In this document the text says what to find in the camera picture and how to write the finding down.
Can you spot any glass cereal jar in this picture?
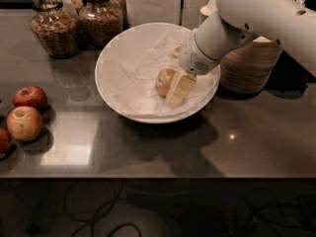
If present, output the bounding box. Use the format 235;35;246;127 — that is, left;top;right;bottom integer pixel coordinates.
79;0;123;48
30;0;80;58

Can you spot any right glass cereal jar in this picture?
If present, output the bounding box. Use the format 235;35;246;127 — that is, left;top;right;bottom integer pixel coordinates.
79;0;123;48

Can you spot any yellow-red apple on table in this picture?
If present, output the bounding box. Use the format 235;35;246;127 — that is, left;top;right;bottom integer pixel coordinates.
7;106;43;142

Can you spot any large white bowl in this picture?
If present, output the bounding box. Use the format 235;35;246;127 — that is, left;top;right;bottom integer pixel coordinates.
94;22;221;124

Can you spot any white paper liner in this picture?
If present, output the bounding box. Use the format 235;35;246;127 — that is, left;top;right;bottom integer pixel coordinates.
97;28;221;119

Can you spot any left glass cereal jar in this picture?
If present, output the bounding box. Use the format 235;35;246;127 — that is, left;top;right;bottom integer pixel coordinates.
30;0;80;58

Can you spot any black cable under table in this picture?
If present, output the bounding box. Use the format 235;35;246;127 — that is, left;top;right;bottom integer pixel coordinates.
62;180;143;237

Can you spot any rear stack of paper bowls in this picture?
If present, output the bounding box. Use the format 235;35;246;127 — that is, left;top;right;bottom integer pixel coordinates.
197;0;217;34

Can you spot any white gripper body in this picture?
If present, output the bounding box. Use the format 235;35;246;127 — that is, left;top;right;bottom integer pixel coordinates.
179;30;219;75

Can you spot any yellow-red apple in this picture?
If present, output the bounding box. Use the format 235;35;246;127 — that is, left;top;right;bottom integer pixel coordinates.
7;106;43;142
155;68;176;98

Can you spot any red apple at edge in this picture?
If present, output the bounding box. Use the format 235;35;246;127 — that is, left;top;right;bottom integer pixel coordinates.
0;128;12;154

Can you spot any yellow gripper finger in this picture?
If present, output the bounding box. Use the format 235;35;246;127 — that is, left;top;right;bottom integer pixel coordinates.
170;45;181;58
166;73;197;106

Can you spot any dark red apple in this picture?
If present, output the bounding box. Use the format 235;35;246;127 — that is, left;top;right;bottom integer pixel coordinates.
13;86;47;112

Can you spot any stack of paper bowls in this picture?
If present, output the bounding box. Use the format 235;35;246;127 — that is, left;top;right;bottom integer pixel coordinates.
220;38;281;95
197;0;217;34

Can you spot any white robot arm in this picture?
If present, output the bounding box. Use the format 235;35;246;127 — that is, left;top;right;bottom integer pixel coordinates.
166;0;316;106

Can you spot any front stack of paper bowls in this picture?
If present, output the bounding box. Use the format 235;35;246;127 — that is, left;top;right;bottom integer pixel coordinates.
220;38;281;95

